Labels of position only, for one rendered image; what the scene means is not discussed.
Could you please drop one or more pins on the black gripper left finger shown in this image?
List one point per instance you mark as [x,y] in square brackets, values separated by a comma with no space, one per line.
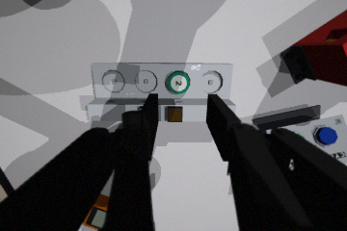
[59,196]

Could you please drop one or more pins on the white key panel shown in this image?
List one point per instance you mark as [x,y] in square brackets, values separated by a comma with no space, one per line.
[329,133]

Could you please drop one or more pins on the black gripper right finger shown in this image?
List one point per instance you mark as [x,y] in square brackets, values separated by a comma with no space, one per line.
[257,165]

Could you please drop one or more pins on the orange digital multimeter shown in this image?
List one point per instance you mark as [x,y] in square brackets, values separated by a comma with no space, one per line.
[96,217]

